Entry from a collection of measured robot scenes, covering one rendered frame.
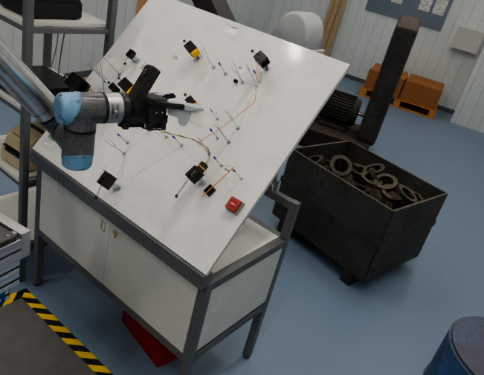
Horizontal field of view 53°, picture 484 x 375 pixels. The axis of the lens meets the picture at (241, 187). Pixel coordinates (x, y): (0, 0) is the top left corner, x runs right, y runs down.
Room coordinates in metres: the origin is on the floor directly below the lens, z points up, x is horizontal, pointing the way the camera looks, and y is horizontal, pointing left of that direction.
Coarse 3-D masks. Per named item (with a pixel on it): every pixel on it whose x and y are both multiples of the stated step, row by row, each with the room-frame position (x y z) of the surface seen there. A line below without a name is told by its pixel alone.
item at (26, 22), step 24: (24, 0) 2.11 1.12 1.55; (24, 24) 2.11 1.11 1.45; (48, 24) 2.23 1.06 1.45; (72, 24) 2.33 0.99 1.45; (96, 24) 2.45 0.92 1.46; (24, 48) 2.10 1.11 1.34; (48, 48) 2.78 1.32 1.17; (0, 96) 2.22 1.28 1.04; (24, 120) 2.10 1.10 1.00; (0, 144) 2.42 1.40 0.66; (24, 144) 2.10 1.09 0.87; (0, 168) 2.22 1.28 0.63; (24, 168) 2.10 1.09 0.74; (24, 192) 2.11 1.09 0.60; (24, 216) 2.11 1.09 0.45; (24, 264) 2.12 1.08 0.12
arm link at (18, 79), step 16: (0, 48) 1.02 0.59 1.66; (0, 64) 1.02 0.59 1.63; (16, 64) 1.05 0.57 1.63; (0, 80) 1.03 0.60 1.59; (16, 80) 1.04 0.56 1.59; (32, 80) 1.07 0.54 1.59; (16, 96) 1.05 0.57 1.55; (32, 96) 1.07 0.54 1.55; (48, 96) 1.10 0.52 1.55; (32, 112) 1.08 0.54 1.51; (48, 112) 1.09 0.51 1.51; (48, 128) 1.11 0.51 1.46
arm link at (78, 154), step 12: (60, 132) 1.07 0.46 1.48; (72, 132) 1.02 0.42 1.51; (84, 132) 1.03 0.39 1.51; (60, 144) 1.05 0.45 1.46; (72, 144) 1.02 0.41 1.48; (84, 144) 1.03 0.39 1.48; (72, 156) 1.02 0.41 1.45; (84, 156) 1.03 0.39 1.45; (72, 168) 1.02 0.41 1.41; (84, 168) 1.04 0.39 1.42
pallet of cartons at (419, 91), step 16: (368, 80) 8.90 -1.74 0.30; (400, 80) 8.73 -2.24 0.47; (416, 80) 8.94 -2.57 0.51; (432, 80) 9.37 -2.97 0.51; (368, 96) 8.92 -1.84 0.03; (400, 96) 8.72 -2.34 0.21; (416, 96) 8.65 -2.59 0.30; (432, 96) 8.58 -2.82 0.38; (416, 112) 8.63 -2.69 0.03; (432, 112) 8.54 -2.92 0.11
